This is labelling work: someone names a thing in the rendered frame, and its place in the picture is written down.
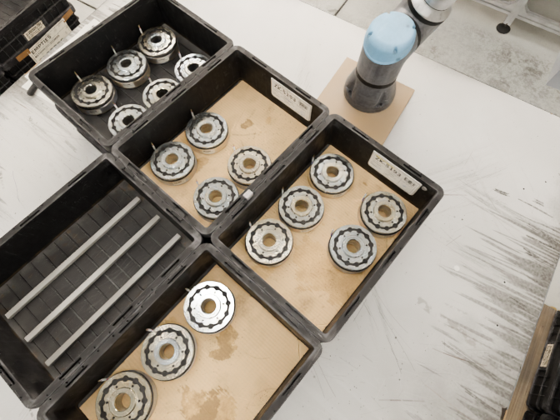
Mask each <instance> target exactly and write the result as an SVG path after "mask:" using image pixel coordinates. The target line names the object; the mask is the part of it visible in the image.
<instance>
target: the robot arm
mask: <svg viewBox="0 0 560 420"><path fill-rule="evenodd" d="M456 1H457V0H402V1H401V2H400V3H399V4H398V5H397V6H396V7H395V8H394V9H393V10H392V11H391V12H390V13H389V14H388V13H387V12H385V13H383V14H381V15H379V16H377V17H376V18H375V19H374V20H373V21H372V22H371V24H370V25H369V28H368V29H367V31H366V34H365V36H364V40H363V45H362V50H361V52H360V56H359V59H358V61H357V66H356V67H355V68H354V69H353V70H352V72H351V73H350V74H349V75H348V77H347V79H346V82H345V85H344V89H343V92H344V96H345V98H346V100H347V102H348V103H349V104H350V105H351V106H352V107H353V108H355V109H357V110H358V111H361V112H364V113H380V112H381V111H384V110H385V109H387V108H388V107H389V106H390V105H391V104H392V102H393V99H394V98H395V95H396V79H397V77H398V74H399V73H400V71H401V69H402V66H403V64H404V63H405V62H406V61H407V59H408V58H409V57H410V56H411V55H412V54H413V53H414V52H415V51H416V50H417V48H418V47H419V46H420V45H421V44H422V43H423V42H424V41H425V40H426V39H427V38H428V37H429V36H430V35H431V34H432V33H433V32H434V31H435V30H436V29H437V28H438V27H439V26H440V25H441V24H442V23H443V22H444V21H445V20H446V19H447V18H448V17H449V15H450V13H451V11H452V5H453V4H454V3H455V2H456Z"/></svg>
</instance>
